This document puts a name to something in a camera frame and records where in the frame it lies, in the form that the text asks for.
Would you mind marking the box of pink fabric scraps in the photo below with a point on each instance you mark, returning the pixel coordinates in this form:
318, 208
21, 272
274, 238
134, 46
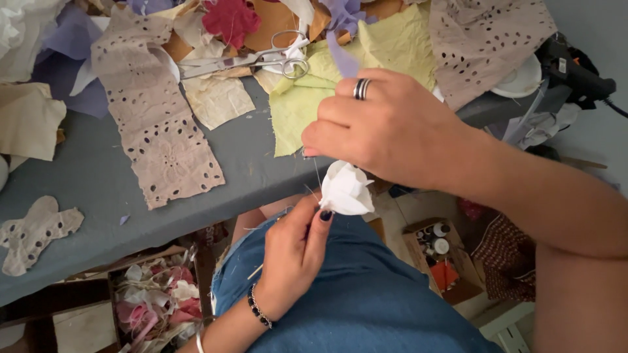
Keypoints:
157, 304

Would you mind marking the crumpled white fabric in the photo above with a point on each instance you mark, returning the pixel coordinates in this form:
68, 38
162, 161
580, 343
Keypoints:
24, 34

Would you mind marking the cardboard box of small bottles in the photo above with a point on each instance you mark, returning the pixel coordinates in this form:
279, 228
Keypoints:
441, 260

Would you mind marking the stained cream fabric scrap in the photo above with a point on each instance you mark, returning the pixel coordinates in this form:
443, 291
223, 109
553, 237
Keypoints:
216, 100

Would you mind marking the lavender fabric piece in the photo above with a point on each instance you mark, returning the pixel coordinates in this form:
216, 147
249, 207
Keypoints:
64, 68

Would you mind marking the orange brown fabric piece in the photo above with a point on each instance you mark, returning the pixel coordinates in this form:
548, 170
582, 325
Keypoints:
270, 24

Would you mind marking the small cut eyelet fabric piece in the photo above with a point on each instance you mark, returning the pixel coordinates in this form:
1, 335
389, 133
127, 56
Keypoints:
34, 230

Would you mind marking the long beige eyelet fabric strip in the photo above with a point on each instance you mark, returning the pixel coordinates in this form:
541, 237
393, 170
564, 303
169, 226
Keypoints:
157, 127

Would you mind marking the silver metal scissors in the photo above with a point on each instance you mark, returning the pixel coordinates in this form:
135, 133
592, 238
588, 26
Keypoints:
235, 62

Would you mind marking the purple fabric strip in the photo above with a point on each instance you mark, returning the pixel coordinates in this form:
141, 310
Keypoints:
341, 56

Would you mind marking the pale yellow fabric piece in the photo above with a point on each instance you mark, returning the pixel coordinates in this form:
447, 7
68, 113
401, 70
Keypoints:
299, 103

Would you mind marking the white stool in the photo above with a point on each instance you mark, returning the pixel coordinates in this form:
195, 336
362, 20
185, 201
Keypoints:
510, 331

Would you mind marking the white fabric flower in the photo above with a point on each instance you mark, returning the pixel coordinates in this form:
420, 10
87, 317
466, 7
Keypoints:
346, 191

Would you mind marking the thin wooden stick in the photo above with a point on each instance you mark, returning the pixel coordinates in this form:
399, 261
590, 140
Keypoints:
255, 272

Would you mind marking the black glue gun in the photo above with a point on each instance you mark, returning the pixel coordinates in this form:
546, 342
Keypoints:
574, 73

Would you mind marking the wide beige eyelet fabric piece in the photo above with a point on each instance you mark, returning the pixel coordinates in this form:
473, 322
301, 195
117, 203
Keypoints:
481, 44

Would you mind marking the red fabric scrap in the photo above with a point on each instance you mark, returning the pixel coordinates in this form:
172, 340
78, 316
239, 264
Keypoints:
230, 19

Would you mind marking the dark red patterned bag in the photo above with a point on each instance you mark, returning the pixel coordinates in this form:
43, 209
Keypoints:
510, 260

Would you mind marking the thin sewing thread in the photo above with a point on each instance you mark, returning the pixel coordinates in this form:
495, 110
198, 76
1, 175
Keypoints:
318, 174

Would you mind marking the clear plastic bag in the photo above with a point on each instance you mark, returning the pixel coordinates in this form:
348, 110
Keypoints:
539, 122

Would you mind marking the person's left hand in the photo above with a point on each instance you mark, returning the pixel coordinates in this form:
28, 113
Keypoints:
289, 255

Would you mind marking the person's blue denim skirt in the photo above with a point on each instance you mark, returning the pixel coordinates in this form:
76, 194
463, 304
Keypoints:
363, 294

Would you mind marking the cream fabric piece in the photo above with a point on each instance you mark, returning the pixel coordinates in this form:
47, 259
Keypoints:
27, 117

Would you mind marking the person's right hand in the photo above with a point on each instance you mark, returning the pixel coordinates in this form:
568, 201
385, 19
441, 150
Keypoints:
402, 132

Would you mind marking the thin silver bangle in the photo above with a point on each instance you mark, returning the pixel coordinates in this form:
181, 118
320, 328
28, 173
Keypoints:
200, 338

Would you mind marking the white round dish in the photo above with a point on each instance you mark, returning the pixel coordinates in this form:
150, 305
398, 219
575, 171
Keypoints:
517, 78

